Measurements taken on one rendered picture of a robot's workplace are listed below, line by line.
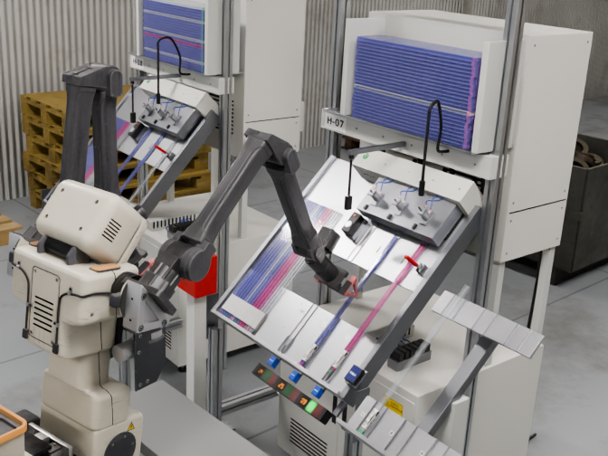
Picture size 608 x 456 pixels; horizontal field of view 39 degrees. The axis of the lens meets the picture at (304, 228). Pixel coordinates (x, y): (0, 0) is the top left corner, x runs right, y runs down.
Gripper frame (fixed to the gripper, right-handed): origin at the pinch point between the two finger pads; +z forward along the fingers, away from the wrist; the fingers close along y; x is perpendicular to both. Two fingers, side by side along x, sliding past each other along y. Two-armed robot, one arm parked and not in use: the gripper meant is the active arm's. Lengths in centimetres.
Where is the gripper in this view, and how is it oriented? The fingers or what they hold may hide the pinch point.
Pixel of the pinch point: (345, 289)
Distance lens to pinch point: 263.4
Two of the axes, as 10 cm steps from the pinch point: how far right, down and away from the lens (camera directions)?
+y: -6.3, -3.0, 7.2
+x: -5.9, 7.9, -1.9
